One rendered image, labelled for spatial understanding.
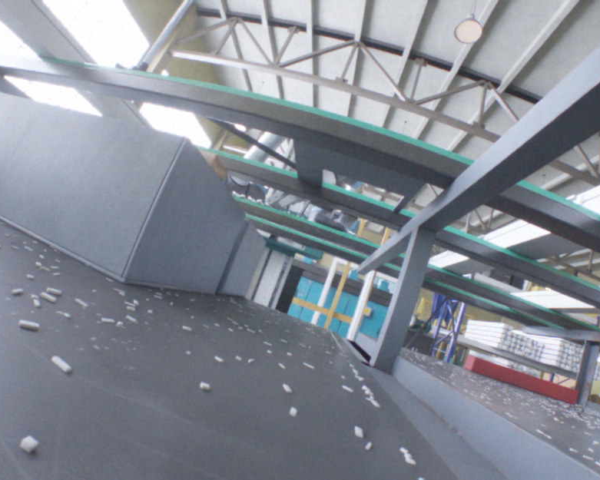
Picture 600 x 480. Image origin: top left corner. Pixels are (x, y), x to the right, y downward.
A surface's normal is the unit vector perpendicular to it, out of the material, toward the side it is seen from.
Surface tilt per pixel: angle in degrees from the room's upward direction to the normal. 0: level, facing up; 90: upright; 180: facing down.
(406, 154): 90
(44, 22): 90
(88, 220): 90
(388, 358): 90
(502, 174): 180
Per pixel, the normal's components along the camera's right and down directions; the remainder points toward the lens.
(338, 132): -0.07, -0.18
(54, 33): 0.93, 0.33
